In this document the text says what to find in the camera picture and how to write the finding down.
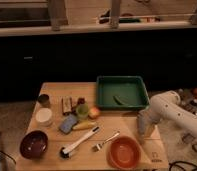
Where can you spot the small dark red fruit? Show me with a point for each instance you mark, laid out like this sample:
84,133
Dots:
81,100

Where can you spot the orange bowl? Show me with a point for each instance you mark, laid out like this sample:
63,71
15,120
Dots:
123,153

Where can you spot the green plastic tray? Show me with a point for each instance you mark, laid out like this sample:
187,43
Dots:
130,89

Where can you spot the green pickle in tray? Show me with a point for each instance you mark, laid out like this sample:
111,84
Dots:
118,100

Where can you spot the red yellow apple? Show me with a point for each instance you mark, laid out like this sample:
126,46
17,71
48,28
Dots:
94,113

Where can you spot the white handled dish brush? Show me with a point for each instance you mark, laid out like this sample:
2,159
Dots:
65,152

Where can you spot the white round container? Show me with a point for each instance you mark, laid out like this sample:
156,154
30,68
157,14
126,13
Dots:
44,116

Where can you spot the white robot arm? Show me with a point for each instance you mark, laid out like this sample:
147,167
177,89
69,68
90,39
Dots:
165,106

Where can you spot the green plastic cup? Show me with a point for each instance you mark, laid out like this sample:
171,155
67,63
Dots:
82,111

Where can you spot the blue sponge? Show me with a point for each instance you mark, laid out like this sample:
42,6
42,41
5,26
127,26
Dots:
68,123

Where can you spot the purple bowl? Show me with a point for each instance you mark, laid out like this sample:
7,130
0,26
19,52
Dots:
34,145

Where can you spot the silver fork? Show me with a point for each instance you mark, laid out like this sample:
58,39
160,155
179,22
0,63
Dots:
99,146

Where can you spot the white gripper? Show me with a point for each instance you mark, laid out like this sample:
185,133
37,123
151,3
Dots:
146,121

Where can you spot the small metal can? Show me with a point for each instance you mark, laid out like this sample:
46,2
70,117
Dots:
44,100

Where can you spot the brown chocolate bar block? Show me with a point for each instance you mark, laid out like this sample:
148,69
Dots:
66,105

